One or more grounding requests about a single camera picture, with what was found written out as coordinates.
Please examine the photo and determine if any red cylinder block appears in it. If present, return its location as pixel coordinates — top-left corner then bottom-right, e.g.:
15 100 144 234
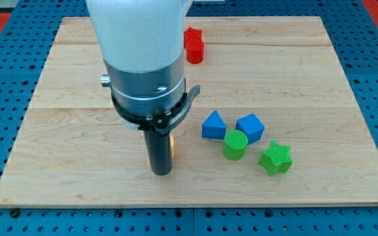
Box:
186 39 205 64

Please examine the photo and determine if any green cylinder block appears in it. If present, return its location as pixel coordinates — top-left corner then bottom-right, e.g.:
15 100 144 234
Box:
222 130 248 161

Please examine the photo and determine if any yellow heart block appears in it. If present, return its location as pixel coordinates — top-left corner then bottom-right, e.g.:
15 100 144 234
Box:
169 133 176 159

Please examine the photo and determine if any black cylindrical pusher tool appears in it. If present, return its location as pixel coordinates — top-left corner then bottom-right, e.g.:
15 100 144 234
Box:
144 131 173 176

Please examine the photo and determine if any blue triangle block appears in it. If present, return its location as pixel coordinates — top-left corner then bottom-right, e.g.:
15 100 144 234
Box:
201 111 226 139

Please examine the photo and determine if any red pentagon block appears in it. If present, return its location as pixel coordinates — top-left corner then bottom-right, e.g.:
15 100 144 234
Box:
184 27 202 49

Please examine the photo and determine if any black clamp ring with lever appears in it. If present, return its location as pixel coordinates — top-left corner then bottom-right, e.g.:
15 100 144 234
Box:
110 84 201 137

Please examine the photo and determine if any green star block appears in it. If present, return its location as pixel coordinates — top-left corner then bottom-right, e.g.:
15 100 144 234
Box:
258 140 293 176

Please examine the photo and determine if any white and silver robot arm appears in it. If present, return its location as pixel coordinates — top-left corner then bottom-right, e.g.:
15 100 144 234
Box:
86 0 200 175

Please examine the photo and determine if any light wooden board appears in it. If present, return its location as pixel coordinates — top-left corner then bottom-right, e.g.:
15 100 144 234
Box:
0 16 378 208

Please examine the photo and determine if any blue cube block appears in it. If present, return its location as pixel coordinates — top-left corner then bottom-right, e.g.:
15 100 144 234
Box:
236 113 265 144

